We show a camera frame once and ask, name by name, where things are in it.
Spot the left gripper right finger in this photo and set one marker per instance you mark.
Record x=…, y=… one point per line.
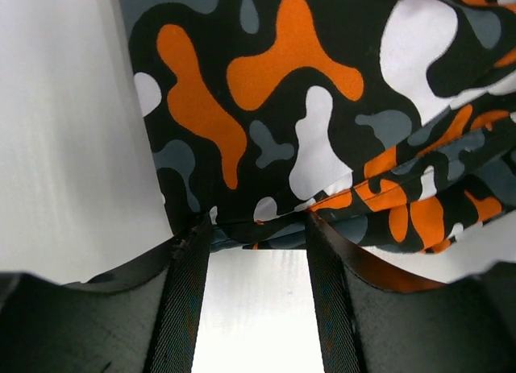
x=375, y=317

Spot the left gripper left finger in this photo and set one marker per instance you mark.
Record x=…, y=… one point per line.
x=142, y=316

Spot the camouflage orange black shorts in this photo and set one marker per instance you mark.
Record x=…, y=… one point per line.
x=392, y=120

